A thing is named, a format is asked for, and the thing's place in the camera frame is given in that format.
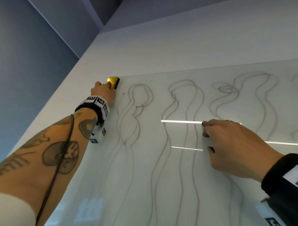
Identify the yellow and black board eraser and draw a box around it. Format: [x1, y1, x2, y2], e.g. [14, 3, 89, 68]
[106, 76, 120, 90]

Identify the person's left hand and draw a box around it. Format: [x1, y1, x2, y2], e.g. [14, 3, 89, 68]
[90, 81, 116, 107]

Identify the left wrist camera with markers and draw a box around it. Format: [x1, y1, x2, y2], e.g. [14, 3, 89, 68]
[75, 95, 110, 144]

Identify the right wrist camera with markers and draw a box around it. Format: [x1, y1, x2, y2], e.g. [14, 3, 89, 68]
[256, 153, 298, 226]

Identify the person's right hand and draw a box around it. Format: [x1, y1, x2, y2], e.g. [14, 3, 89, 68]
[201, 119, 285, 183]

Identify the white sleeve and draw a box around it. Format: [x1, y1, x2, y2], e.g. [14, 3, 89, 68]
[0, 193, 37, 226]

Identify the wrist camera with markers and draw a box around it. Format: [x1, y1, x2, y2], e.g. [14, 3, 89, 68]
[75, 95, 110, 144]
[256, 153, 298, 226]

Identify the person's left forearm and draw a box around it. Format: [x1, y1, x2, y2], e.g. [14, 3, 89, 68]
[0, 108, 98, 226]

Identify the black cable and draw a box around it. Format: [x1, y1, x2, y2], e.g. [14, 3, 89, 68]
[35, 114, 75, 226]

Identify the glass board with drawn lines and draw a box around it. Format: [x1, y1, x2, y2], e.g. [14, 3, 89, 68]
[44, 59, 298, 226]

